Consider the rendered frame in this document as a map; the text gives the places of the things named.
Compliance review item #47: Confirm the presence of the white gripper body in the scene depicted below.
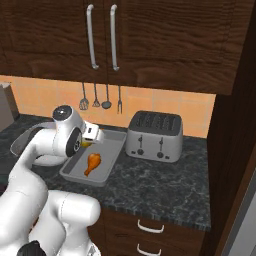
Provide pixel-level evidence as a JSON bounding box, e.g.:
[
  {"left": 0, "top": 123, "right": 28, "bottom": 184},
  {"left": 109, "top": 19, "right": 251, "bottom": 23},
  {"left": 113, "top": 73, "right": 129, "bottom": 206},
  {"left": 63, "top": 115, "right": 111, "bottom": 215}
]
[{"left": 93, "top": 127, "right": 106, "bottom": 145}]

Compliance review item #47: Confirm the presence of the orange chicken drumstick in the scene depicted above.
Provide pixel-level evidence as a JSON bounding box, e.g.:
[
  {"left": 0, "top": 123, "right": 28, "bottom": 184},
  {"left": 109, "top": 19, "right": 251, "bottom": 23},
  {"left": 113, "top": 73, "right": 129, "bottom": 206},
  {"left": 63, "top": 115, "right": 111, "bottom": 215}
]
[{"left": 83, "top": 152, "right": 102, "bottom": 178}]

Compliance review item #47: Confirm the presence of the silver two-slot toaster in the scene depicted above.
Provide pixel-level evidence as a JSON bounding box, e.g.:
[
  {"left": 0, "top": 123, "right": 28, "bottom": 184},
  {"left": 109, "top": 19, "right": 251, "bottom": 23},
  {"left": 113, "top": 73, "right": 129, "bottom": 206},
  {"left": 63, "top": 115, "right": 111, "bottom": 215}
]
[{"left": 125, "top": 110, "right": 185, "bottom": 164}]

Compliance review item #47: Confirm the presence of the grey rectangular tray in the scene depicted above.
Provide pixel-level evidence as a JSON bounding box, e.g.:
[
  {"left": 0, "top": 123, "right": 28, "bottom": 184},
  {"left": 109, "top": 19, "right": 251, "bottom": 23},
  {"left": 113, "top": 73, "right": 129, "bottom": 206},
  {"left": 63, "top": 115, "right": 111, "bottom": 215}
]
[{"left": 59, "top": 128, "right": 128, "bottom": 188}]

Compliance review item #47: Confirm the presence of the hanging ladle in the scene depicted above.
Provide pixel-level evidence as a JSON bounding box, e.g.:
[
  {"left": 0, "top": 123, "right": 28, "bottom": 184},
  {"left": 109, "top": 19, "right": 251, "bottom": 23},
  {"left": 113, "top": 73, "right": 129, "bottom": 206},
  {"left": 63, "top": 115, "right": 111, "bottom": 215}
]
[{"left": 101, "top": 83, "right": 113, "bottom": 110}]

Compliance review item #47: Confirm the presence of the hanging small turner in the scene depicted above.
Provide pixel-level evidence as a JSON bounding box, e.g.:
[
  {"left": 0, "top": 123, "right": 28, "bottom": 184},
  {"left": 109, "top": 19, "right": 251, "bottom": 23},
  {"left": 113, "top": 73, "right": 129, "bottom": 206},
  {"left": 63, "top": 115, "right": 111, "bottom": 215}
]
[{"left": 91, "top": 82, "right": 101, "bottom": 109}]

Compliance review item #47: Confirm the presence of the hanging slotted spatula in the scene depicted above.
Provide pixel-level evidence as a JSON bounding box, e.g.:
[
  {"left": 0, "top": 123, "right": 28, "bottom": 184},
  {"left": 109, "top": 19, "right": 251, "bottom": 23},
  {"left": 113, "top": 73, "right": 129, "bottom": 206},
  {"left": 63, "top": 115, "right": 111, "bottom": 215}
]
[{"left": 78, "top": 82, "right": 90, "bottom": 111}]

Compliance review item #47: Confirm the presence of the hanging meat fork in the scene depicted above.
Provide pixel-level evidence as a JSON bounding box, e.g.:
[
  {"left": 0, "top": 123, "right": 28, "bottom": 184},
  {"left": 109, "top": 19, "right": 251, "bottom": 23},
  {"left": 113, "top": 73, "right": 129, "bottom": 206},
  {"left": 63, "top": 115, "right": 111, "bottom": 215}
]
[{"left": 116, "top": 85, "right": 124, "bottom": 115}]

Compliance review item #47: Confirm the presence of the clear grey container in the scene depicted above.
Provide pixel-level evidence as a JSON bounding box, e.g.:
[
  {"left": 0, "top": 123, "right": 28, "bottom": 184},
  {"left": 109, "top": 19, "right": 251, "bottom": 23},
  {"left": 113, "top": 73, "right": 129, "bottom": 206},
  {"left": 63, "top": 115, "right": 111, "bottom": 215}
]
[{"left": 9, "top": 121, "right": 56, "bottom": 158}]

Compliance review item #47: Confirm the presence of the grey box with brown edge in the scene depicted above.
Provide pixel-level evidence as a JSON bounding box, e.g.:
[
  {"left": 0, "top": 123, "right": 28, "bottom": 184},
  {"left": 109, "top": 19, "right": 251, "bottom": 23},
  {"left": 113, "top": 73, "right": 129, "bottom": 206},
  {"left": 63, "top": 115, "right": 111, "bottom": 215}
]
[{"left": 0, "top": 82, "right": 20, "bottom": 133}]

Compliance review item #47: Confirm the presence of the dark wood cupboard door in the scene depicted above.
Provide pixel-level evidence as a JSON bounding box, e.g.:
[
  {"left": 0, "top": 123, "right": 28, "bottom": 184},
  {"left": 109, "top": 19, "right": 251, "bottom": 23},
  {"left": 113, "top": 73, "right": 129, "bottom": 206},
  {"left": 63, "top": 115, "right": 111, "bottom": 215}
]
[
  {"left": 0, "top": 0, "right": 108, "bottom": 85},
  {"left": 105, "top": 0, "right": 248, "bottom": 96}
]

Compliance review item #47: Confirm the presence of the dark wood drawer front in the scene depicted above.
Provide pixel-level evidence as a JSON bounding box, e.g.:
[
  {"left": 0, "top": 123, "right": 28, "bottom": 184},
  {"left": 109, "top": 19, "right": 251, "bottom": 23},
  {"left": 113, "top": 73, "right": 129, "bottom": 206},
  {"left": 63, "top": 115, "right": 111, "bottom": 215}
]
[
  {"left": 105, "top": 233, "right": 201, "bottom": 256},
  {"left": 99, "top": 207, "right": 206, "bottom": 256}
]

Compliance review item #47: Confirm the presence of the tall dark wood cabinet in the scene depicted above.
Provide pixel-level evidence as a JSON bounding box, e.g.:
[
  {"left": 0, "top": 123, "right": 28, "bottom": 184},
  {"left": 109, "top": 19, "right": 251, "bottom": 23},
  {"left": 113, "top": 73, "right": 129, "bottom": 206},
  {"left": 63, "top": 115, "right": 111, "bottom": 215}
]
[{"left": 199, "top": 0, "right": 256, "bottom": 256}]

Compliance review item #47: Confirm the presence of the grey fridge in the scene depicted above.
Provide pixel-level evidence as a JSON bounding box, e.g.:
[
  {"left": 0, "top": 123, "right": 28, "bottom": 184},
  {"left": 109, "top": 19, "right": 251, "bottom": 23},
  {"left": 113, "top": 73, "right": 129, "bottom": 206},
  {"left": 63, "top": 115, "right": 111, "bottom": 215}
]
[{"left": 221, "top": 171, "right": 256, "bottom": 256}]

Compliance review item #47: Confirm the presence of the silver cupboard handle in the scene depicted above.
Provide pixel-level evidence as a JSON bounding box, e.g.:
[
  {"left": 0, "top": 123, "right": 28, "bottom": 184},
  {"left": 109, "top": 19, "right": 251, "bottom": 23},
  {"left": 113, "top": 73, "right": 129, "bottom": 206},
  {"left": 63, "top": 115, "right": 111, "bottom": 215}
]
[
  {"left": 86, "top": 3, "right": 100, "bottom": 71},
  {"left": 109, "top": 3, "right": 121, "bottom": 72}
]

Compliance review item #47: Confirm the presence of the white drawer handle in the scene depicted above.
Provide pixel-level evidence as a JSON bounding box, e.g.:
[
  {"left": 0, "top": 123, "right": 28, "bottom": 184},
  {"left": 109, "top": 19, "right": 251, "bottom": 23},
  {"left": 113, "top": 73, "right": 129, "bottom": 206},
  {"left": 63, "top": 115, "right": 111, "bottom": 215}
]
[
  {"left": 136, "top": 243, "right": 163, "bottom": 256},
  {"left": 136, "top": 219, "right": 166, "bottom": 234}
]

